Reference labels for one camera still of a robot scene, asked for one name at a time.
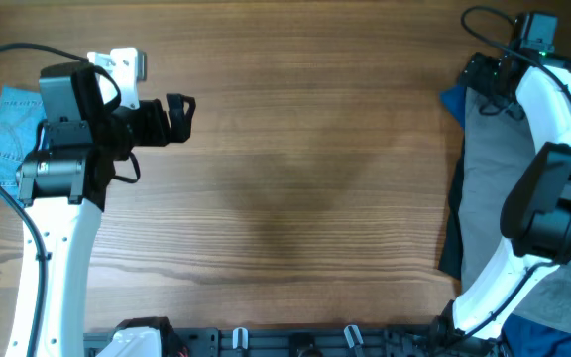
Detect grey shorts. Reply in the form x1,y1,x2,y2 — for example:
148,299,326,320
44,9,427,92
458,88,571,333

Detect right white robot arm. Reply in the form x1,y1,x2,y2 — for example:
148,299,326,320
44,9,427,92
451,65,571,341

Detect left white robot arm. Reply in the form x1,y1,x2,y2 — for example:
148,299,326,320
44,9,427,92
6,62,196,356

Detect folded blue denim jeans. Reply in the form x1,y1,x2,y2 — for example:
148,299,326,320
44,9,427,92
0,86,46,206

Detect black garment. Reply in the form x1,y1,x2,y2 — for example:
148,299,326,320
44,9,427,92
438,146,465,280

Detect blue garment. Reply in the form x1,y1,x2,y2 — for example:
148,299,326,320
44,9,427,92
440,86,571,356

